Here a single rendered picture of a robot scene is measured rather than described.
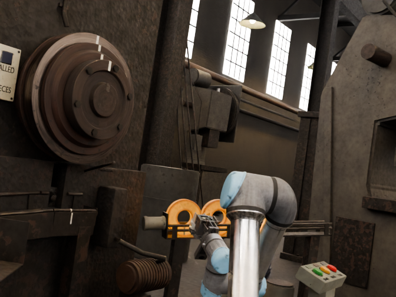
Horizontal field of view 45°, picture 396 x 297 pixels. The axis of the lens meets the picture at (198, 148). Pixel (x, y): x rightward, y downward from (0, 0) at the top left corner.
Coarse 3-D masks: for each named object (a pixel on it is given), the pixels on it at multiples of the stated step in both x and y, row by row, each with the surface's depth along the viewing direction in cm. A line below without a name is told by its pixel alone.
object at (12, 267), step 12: (0, 228) 127; (12, 228) 127; (24, 228) 127; (0, 240) 126; (12, 240) 126; (24, 240) 126; (0, 252) 126; (12, 252) 126; (24, 252) 126; (0, 264) 123; (12, 264) 125; (0, 276) 115
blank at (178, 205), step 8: (176, 200) 203; (184, 200) 201; (168, 208) 202; (176, 208) 200; (184, 208) 201; (192, 208) 202; (176, 216) 200; (192, 216) 203; (168, 224) 199; (184, 232) 201
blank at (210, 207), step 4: (212, 200) 207; (216, 200) 206; (208, 204) 205; (212, 204) 205; (216, 204) 206; (204, 208) 205; (208, 208) 205; (212, 208) 205; (216, 208) 206; (220, 208) 207; (204, 212) 204; (208, 212) 205; (212, 212) 205; (224, 212) 208; (224, 216) 210; (224, 220) 209; (228, 220) 208; (220, 232) 207; (224, 232) 207
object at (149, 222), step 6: (144, 216) 197; (162, 216) 199; (144, 222) 195; (150, 222) 196; (156, 222) 196; (162, 222) 197; (144, 228) 195; (150, 228) 196; (156, 228) 197; (162, 228) 198
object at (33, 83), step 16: (80, 32) 166; (48, 48) 156; (64, 48) 161; (112, 48) 178; (32, 64) 158; (48, 64) 157; (32, 80) 153; (128, 80) 187; (32, 96) 153; (32, 112) 154; (32, 128) 159; (48, 144) 160; (80, 160) 171; (96, 160) 177
